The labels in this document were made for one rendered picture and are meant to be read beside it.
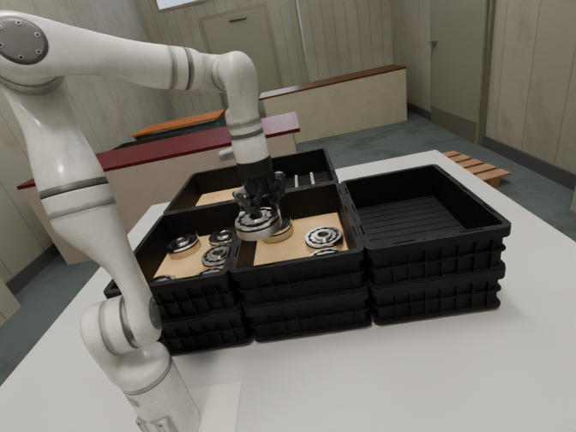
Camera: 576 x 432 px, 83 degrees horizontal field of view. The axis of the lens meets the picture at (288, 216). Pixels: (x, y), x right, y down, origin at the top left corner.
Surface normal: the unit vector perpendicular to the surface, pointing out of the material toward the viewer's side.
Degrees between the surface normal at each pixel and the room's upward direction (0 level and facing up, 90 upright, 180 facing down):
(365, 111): 90
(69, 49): 79
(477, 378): 0
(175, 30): 90
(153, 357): 20
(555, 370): 0
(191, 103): 90
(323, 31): 90
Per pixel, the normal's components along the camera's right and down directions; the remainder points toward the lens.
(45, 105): 0.47, -0.25
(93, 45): 0.62, -0.05
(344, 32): 0.01, 0.46
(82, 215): 0.48, 0.07
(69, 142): 0.56, -0.61
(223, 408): -0.19, -0.88
